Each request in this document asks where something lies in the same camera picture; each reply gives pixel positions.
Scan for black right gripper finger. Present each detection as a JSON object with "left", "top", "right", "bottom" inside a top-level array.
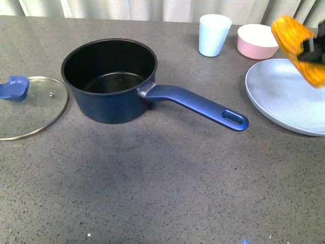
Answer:
[{"left": 297, "top": 20, "right": 324, "bottom": 64}]

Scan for yellow corn cob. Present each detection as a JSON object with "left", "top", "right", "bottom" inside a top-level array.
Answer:
[{"left": 271, "top": 15, "right": 324, "bottom": 88}]

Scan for glass lid with blue knob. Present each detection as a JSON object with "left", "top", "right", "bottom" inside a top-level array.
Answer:
[{"left": 1, "top": 76, "right": 69, "bottom": 140}]

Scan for light blue round plate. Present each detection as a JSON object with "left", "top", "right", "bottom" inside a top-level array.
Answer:
[{"left": 245, "top": 58, "right": 324, "bottom": 137}]

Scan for pink plastic bowl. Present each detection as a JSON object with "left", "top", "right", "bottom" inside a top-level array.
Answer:
[{"left": 237, "top": 24, "right": 279, "bottom": 60}]

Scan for white pleated curtain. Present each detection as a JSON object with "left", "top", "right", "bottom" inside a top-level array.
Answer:
[{"left": 1, "top": 0, "right": 324, "bottom": 28}]

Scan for light blue plastic cup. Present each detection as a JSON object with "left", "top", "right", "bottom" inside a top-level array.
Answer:
[{"left": 199, "top": 14, "right": 232, "bottom": 57}]

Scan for dark blue saucepan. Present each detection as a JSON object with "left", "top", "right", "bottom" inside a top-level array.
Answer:
[{"left": 61, "top": 39, "right": 249, "bottom": 132}]

